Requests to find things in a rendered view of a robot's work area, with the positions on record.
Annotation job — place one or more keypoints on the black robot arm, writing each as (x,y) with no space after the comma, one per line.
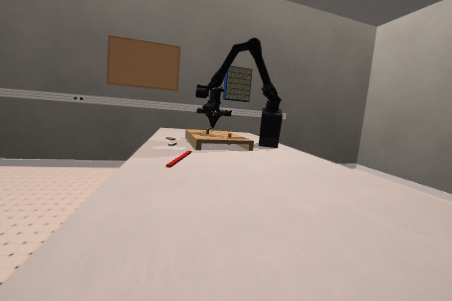
(253,45)

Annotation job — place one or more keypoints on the tan wooden board with holes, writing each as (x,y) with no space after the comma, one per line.
(216,137)

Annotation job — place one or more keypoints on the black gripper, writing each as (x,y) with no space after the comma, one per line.
(217,113)

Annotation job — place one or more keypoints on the red flat bar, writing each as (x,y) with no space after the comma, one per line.
(172,163)

